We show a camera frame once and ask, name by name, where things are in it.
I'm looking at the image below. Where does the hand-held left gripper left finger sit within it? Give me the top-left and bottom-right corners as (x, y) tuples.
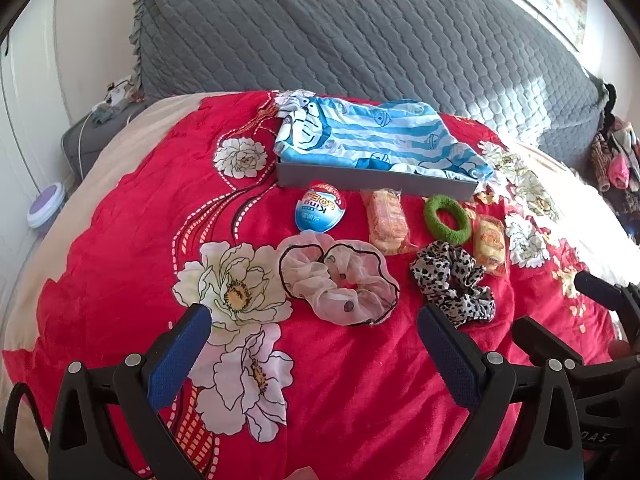
(47, 304), (213, 480)

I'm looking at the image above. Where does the white sheer scrunchie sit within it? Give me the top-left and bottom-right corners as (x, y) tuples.
(276, 234), (401, 328)

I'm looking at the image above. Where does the black cable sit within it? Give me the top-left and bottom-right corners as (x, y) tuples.
(0, 381), (51, 480)

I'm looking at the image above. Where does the grey quilted cover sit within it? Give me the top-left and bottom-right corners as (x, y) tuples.
(132, 0), (613, 171)

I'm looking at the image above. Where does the red floral blanket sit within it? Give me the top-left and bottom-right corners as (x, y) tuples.
(0, 90), (640, 480)

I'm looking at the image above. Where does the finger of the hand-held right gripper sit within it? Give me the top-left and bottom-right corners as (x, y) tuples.
(574, 271), (640, 341)
(511, 315), (586, 367)

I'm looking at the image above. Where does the blue striped cartoon cloth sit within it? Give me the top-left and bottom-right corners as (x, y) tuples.
(273, 90), (495, 183)

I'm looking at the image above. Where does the red blue toy egg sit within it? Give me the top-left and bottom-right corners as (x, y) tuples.
(295, 179), (346, 235)

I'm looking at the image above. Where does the grey bedside stand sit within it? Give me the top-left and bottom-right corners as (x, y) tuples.
(61, 102), (146, 181)

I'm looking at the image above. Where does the yellow snack packet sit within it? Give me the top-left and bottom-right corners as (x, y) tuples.
(470, 214), (510, 277)

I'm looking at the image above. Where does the white container purple lid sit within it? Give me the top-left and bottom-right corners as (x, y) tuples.
(26, 182), (68, 236)

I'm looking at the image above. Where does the pile of clothes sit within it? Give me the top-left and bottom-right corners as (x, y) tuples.
(590, 115), (640, 211)

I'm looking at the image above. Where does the grey cardboard box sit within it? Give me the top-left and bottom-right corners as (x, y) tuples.
(275, 152), (495, 202)

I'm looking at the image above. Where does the white floral bag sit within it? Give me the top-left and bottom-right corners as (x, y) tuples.
(102, 76), (136, 111)

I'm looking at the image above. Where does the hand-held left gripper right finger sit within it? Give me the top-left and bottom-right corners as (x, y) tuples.
(417, 304), (586, 480)

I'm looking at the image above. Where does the green hair scrunchie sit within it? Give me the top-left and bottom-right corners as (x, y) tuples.
(422, 194), (473, 246)

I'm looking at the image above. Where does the leopard print scrunchie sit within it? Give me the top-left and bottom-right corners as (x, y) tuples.
(410, 241), (497, 328)

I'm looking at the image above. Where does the orange snack packet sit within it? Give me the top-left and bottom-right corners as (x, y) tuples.
(361, 187), (418, 256)

